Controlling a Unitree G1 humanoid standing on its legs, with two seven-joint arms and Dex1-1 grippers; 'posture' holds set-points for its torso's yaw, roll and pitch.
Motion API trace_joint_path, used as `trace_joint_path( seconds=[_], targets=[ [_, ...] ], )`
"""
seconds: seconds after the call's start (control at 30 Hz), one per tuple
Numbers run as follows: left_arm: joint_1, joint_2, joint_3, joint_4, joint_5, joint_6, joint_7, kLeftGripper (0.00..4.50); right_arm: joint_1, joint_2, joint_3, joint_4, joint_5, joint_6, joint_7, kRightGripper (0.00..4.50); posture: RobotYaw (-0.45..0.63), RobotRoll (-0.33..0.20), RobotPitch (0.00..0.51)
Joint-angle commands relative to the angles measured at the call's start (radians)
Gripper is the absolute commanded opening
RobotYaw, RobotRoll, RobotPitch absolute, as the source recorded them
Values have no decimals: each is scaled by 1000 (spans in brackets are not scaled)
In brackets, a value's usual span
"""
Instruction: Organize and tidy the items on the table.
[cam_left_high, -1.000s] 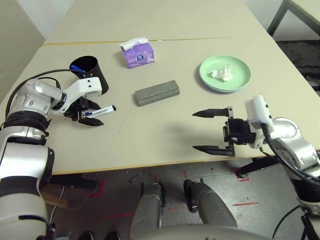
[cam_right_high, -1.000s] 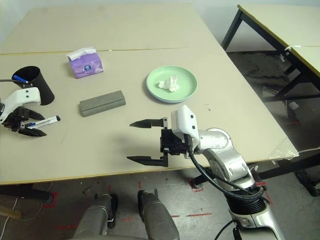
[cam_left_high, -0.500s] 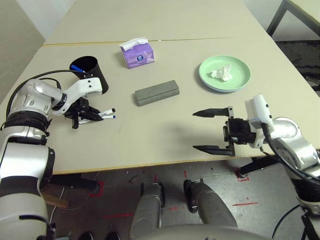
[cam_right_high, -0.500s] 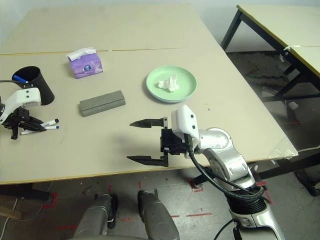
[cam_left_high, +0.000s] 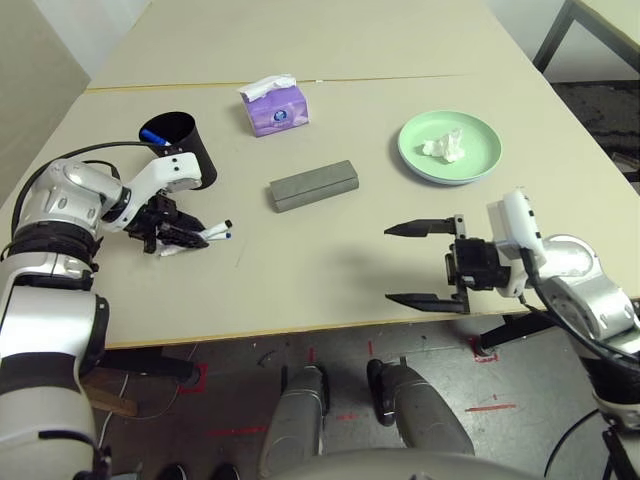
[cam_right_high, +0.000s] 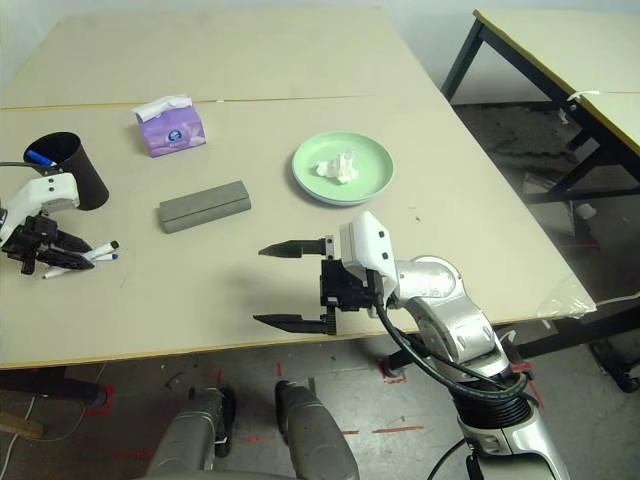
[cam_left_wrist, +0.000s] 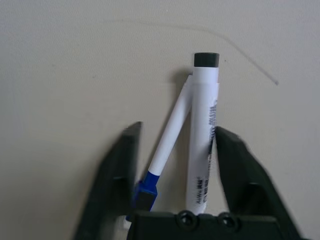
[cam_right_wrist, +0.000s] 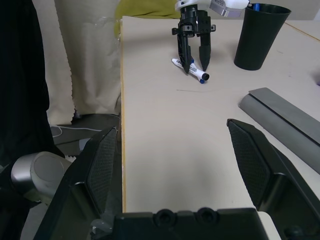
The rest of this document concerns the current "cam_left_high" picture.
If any wooden plank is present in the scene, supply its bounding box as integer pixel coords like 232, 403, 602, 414
82, 382, 139, 416

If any grey robot torso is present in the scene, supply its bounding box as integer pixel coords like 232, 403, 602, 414
269, 447, 561, 480

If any white marker black cap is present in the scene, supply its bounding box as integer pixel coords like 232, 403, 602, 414
158, 218, 234, 258

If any grey robot left leg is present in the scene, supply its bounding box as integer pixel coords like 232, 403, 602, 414
259, 363, 331, 471

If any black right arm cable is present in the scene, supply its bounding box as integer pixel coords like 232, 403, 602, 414
519, 247, 640, 480

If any grey robot leg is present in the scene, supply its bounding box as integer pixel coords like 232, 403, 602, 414
366, 358, 475, 456
259, 363, 331, 471

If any grey glasses case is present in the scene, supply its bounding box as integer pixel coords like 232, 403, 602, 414
268, 159, 361, 215

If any light blue plate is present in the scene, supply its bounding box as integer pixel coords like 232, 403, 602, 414
404, 167, 494, 187

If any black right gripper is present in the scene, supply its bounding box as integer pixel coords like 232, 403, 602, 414
383, 213, 514, 316

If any black table foot bar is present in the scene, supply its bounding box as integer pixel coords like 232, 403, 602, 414
479, 314, 556, 351
94, 349, 206, 384

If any purple tissue pack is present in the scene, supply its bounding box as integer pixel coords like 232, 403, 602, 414
236, 74, 311, 139

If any side table black frame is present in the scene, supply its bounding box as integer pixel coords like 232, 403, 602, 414
532, 0, 640, 81

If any grey robot right leg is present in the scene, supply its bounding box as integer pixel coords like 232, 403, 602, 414
366, 358, 475, 456

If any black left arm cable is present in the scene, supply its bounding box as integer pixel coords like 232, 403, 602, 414
12, 141, 166, 236

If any black plastic cup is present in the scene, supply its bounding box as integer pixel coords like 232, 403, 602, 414
138, 111, 219, 191

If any white tissue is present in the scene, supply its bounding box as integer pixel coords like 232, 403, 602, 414
418, 128, 465, 164

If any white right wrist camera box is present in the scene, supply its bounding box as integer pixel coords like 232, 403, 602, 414
487, 188, 549, 299

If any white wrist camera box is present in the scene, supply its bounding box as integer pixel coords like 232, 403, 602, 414
99, 152, 203, 234
487, 188, 549, 299

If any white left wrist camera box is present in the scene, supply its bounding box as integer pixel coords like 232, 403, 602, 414
99, 152, 203, 234

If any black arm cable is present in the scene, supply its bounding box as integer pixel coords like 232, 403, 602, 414
519, 247, 640, 480
12, 141, 166, 236

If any light green plate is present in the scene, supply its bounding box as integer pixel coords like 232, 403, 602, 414
397, 110, 503, 181

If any thin white cable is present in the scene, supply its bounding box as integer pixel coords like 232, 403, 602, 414
94, 374, 196, 449

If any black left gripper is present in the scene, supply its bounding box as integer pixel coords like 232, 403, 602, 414
124, 192, 210, 254

